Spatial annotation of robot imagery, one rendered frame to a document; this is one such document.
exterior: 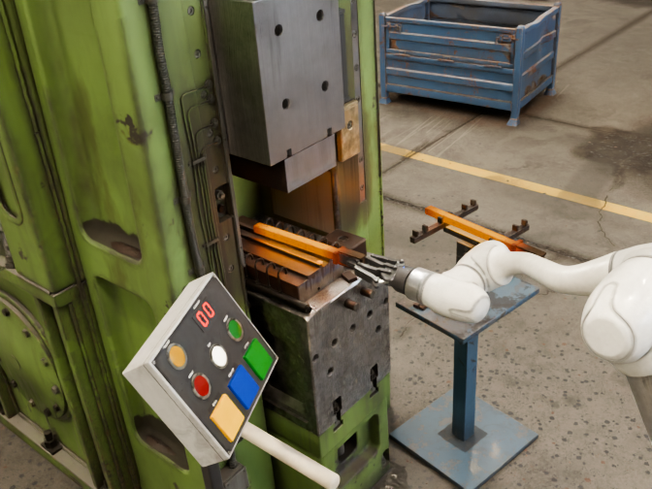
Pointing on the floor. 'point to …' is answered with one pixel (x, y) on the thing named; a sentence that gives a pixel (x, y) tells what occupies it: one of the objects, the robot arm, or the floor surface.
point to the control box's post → (212, 476)
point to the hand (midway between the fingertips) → (351, 259)
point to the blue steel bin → (471, 51)
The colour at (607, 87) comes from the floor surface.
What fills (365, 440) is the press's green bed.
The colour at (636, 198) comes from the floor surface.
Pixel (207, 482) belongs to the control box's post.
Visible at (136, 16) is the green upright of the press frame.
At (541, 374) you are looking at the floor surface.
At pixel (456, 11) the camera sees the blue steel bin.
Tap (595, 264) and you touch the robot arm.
